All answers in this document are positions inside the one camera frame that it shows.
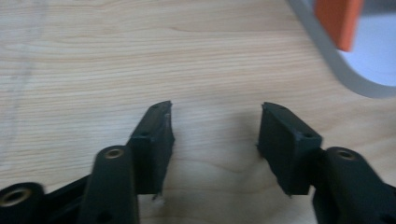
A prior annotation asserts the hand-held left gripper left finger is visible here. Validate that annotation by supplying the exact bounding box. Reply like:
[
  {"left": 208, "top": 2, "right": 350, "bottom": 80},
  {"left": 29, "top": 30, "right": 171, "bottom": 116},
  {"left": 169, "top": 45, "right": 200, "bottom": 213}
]
[{"left": 126, "top": 100, "right": 176, "bottom": 200}]

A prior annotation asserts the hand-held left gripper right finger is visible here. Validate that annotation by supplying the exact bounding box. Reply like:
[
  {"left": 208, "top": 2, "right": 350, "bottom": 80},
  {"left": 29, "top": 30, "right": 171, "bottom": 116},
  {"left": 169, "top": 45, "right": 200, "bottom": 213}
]
[{"left": 257, "top": 102, "right": 324, "bottom": 197}]

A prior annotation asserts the grey two-tier shoe rack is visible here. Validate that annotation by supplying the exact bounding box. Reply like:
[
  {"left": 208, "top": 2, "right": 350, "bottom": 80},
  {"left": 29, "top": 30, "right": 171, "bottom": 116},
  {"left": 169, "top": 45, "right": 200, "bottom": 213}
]
[{"left": 285, "top": 0, "right": 396, "bottom": 100}]

